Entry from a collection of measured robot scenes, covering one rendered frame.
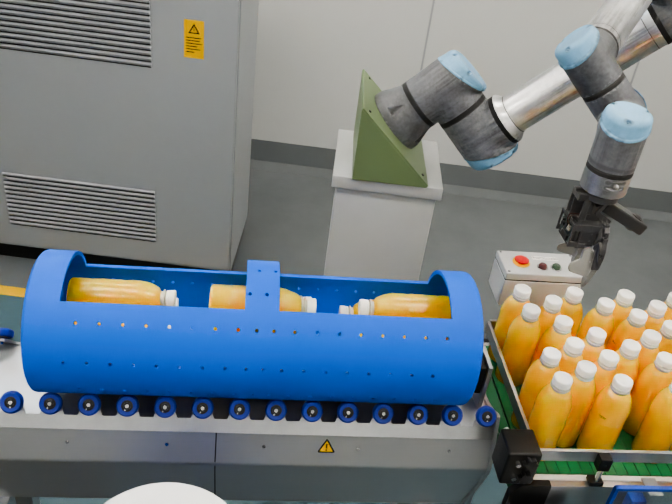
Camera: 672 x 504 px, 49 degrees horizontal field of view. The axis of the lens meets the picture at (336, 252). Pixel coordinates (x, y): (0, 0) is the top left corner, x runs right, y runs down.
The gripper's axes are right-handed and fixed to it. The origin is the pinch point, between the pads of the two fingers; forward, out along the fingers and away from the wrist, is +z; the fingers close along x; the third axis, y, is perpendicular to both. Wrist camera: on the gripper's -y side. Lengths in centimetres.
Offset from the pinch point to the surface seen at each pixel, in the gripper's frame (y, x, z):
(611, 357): -6.6, 11.7, 13.2
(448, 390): 29.4, 19.0, 17.2
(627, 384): -6.8, 19.7, 13.2
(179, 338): 82, 17, 8
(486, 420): 18.3, 16.2, 28.3
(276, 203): 55, -231, 124
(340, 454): 49, 18, 38
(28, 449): 113, 18, 39
